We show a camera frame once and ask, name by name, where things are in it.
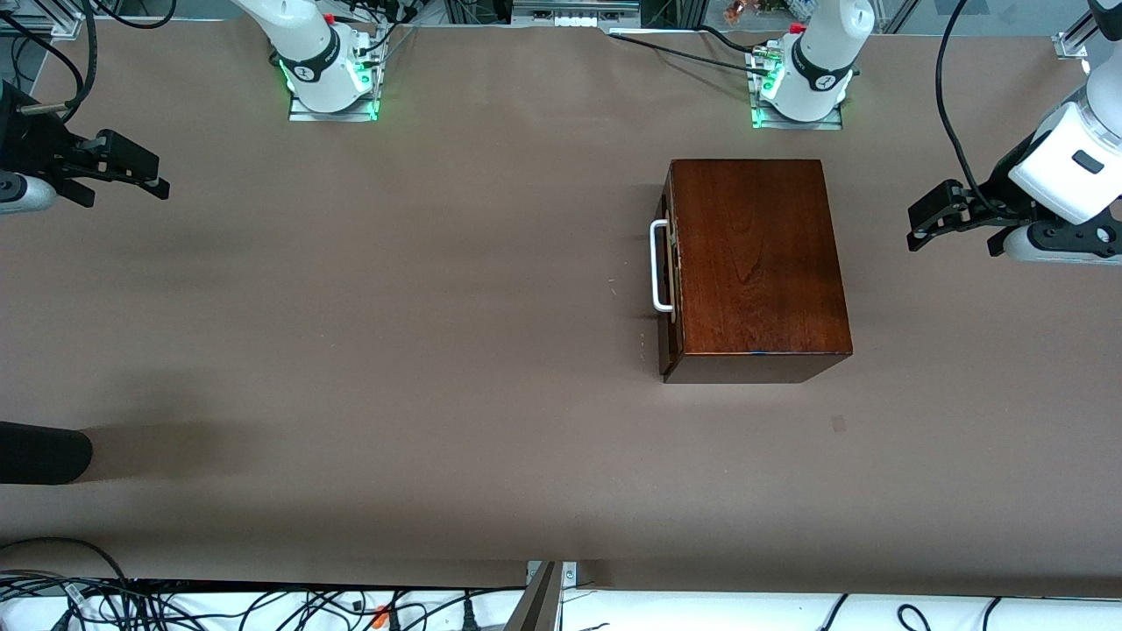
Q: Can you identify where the light wood drawer white handle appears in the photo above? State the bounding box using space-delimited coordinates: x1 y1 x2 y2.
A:
650 162 685 379

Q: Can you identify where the dark brown wooden cabinet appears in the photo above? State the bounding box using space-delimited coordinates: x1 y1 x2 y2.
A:
659 159 853 384

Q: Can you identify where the black cylinder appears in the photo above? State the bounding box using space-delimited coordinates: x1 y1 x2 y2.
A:
0 421 94 486

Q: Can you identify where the brown table cover sheet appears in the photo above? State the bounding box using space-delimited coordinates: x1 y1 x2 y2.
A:
0 18 1122 590

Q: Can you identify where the white power strip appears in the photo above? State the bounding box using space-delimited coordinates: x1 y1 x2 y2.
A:
513 0 641 27

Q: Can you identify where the white lower shelf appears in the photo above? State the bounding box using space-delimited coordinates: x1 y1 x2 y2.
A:
0 585 1122 631

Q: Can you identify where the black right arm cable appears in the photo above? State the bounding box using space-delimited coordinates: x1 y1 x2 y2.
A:
0 0 97 119

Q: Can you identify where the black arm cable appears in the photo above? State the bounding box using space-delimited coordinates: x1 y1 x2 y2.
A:
0 0 97 119
934 0 1009 220

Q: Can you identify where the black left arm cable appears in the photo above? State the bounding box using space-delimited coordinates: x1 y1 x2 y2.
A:
934 0 1009 220

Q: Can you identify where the aluminium frame profile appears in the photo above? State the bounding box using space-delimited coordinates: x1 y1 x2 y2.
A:
1055 9 1105 60
0 0 84 40

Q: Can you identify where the black cable loop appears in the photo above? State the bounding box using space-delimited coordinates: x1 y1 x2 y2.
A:
88 0 176 30

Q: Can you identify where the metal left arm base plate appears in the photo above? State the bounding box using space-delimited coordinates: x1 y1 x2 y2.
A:
745 48 844 131

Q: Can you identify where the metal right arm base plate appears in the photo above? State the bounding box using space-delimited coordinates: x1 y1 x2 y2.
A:
289 35 381 122

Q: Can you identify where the short black table cable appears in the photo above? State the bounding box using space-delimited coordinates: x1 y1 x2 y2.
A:
697 25 765 55

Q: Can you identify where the long black table cable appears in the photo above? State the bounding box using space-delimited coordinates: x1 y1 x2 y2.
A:
609 31 772 75

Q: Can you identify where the black arched cable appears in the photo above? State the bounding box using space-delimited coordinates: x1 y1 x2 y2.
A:
0 536 131 584

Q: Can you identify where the black cable tangle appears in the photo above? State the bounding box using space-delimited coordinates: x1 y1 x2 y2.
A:
0 570 527 631

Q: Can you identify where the grey metal bracket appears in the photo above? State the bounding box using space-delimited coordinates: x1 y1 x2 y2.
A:
504 561 579 631

